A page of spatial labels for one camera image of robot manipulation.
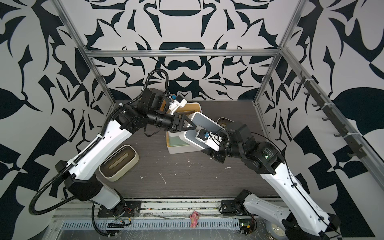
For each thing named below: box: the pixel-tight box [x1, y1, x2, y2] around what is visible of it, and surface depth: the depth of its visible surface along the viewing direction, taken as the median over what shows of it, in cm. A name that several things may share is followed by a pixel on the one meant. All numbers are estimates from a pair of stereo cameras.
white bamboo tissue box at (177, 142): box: [166, 131, 204, 154], surface depth 86 cm
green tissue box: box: [166, 130, 191, 147], surface depth 81 cm
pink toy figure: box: [189, 210, 200, 229], surface depth 71 cm
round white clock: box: [265, 220, 287, 240], surface depth 66 cm
